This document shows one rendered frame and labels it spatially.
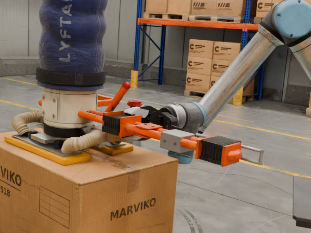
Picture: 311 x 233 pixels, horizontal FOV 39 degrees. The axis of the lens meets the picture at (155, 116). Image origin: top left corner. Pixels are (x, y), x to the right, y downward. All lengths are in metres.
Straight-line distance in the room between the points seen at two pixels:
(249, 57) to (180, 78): 9.58
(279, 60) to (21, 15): 6.34
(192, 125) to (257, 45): 0.36
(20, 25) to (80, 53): 10.41
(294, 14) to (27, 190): 0.98
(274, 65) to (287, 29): 8.64
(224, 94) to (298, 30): 0.36
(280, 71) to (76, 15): 8.82
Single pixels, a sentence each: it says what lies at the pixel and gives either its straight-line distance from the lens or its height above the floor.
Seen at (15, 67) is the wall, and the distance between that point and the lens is 11.59.
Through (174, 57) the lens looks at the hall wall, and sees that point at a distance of 11.44.
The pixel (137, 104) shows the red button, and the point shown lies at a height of 1.03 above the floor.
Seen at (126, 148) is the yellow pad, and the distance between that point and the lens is 1.49.
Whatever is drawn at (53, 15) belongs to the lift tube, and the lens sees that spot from 1.40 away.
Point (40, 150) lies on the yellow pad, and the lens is 1.42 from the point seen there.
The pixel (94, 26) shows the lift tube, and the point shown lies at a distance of 1.40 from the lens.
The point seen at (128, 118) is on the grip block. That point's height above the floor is 1.10.
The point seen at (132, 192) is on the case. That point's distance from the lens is 1.34.
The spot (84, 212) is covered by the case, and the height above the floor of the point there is 0.87.
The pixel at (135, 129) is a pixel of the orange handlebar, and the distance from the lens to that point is 1.25.
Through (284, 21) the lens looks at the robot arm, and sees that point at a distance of 1.46.
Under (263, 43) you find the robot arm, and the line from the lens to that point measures 1.61.
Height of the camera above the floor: 1.36
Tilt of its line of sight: 11 degrees down
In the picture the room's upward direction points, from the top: 4 degrees clockwise
